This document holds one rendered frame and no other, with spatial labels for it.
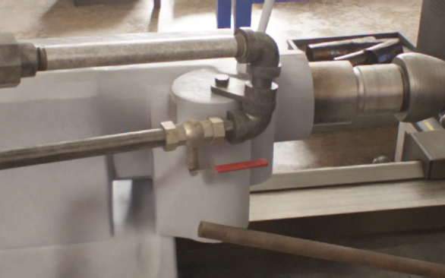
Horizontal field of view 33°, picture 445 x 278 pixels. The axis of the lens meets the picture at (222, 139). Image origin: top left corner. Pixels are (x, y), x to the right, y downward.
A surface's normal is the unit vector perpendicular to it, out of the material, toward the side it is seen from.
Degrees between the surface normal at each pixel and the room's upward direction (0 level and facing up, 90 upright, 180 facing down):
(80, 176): 70
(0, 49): 57
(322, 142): 0
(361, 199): 0
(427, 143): 0
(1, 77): 101
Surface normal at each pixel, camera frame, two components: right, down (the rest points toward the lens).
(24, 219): 0.13, 0.08
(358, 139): 0.00, -0.87
